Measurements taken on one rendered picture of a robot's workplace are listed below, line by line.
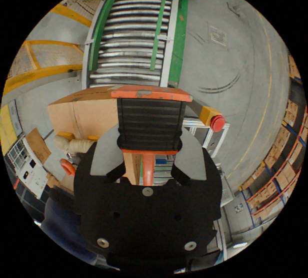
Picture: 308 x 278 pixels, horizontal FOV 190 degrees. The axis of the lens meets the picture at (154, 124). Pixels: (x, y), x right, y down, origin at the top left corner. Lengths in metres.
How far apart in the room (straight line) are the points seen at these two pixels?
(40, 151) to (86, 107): 1.93
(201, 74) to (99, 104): 1.35
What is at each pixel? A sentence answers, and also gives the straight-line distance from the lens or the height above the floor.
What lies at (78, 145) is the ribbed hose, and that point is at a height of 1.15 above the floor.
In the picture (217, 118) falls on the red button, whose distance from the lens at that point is 0.38.
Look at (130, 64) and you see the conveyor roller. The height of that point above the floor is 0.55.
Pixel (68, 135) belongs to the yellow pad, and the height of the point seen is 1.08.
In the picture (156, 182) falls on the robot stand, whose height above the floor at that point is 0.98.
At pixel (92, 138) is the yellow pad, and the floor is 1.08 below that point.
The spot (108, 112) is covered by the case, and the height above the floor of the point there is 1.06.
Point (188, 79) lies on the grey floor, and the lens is 1.40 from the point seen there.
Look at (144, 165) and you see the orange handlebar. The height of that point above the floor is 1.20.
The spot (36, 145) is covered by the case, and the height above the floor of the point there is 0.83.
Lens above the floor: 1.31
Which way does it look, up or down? 62 degrees down
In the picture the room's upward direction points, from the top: 178 degrees clockwise
